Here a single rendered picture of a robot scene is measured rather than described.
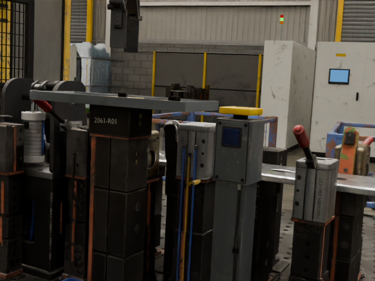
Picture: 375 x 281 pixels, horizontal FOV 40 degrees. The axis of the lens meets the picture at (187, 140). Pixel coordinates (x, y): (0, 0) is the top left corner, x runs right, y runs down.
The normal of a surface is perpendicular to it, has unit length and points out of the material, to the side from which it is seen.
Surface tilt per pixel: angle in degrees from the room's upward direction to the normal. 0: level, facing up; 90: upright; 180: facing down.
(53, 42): 90
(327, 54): 90
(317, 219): 90
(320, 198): 90
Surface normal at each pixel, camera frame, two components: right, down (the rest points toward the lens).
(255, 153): 0.87, 0.10
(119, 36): -0.07, 0.11
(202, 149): -0.48, 0.07
